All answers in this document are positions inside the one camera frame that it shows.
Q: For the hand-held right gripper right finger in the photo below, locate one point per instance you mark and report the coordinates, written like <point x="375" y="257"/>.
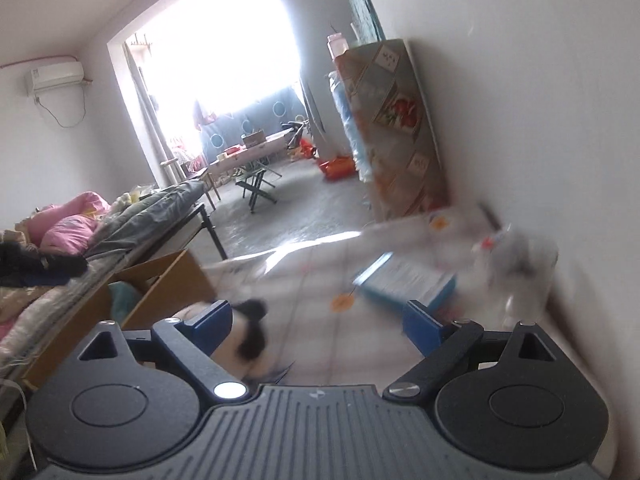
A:
<point x="422" y="327"/>

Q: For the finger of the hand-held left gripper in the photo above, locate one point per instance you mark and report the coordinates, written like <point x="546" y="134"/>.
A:
<point x="65" y="266"/>

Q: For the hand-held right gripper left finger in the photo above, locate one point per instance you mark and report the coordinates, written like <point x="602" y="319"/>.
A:
<point x="212" y="322"/>

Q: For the black-haired plush doll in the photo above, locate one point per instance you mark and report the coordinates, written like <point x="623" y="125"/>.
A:
<point x="250" y="330"/>

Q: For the blue and white packet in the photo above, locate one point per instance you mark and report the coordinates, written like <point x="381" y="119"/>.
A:
<point x="405" y="277"/>

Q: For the brown cardboard box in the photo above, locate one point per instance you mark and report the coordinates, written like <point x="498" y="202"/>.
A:
<point x="165" y="285"/>

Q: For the teal checked towel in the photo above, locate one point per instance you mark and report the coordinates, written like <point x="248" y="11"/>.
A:
<point x="125" y="300"/>

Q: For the small white red packet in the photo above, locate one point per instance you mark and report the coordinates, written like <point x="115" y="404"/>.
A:
<point x="492" y="247"/>

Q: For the pink pillow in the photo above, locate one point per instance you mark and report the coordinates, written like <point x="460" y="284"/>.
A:
<point x="65" y="225"/>

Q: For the clear glass cup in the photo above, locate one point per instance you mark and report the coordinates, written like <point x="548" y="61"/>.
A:
<point x="530" y="275"/>

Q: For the black folding stool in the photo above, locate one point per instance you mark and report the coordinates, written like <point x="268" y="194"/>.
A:
<point x="257" y="185"/>

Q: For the white low table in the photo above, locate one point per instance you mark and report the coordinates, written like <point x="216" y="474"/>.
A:
<point x="250" y="155"/>

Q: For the grey window curtain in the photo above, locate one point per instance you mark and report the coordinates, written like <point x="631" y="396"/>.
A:
<point x="147" y="110"/>

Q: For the red basket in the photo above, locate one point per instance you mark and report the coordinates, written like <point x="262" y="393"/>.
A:
<point x="337" y="167"/>

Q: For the small cardboard box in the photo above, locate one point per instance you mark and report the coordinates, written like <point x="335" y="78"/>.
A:
<point x="253" y="139"/>

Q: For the white air conditioner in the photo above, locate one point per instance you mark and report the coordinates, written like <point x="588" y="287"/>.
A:
<point x="55" y="77"/>

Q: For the floral patterned folded mat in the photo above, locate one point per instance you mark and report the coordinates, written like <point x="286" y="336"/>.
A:
<point x="395" y="130"/>

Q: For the child's bicycle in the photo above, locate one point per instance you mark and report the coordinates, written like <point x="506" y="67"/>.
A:
<point x="296" y="135"/>

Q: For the blue water jug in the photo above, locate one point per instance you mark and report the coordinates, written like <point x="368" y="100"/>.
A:
<point x="352" y="130"/>

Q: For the blue circle-printed blanket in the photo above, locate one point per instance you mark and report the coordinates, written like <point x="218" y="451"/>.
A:
<point x="260" y="115"/>

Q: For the pink container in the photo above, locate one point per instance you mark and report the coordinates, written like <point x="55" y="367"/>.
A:
<point x="337" y="45"/>

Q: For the teal curtain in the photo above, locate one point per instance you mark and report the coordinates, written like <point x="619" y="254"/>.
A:
<point x="362" y="5"/>

